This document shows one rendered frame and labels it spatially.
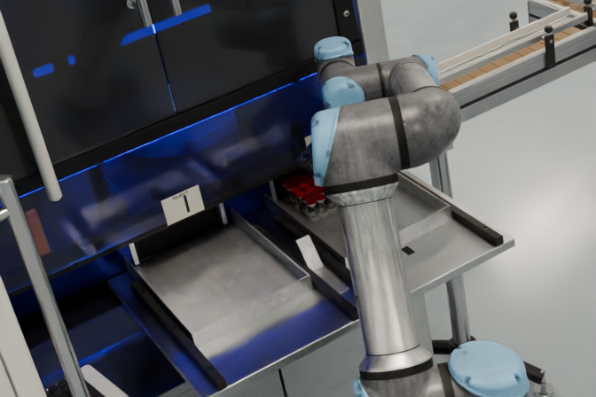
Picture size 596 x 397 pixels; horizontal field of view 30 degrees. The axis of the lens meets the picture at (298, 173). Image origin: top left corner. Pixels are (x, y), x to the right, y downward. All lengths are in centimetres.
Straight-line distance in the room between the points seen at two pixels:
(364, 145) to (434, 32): 366
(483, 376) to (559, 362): 157
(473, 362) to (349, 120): 42
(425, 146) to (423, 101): 7
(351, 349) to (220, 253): 50
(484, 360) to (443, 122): 37
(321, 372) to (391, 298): 98
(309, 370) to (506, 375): 99
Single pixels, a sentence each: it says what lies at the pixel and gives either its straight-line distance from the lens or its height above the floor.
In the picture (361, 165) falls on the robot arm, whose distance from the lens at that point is 168.
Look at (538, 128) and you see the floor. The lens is 441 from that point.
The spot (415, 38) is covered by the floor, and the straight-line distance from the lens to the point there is 529.
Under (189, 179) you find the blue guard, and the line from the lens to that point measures 226.
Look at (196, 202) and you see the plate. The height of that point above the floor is 101.
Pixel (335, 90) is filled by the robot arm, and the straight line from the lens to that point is 206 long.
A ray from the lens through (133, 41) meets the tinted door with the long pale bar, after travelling 212.
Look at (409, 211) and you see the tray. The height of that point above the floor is 88.
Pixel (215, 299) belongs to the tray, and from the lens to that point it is 222.
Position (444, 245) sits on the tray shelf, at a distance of 225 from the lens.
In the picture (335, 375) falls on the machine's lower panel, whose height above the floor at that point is 41.
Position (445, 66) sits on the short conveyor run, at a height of 96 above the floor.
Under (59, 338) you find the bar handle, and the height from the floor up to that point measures 121.
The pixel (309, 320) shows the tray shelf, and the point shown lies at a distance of 211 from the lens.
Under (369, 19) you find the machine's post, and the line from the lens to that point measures 235.
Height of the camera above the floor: 216
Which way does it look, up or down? 30 degrees down
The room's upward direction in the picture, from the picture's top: 12 degrees counter-clockwise
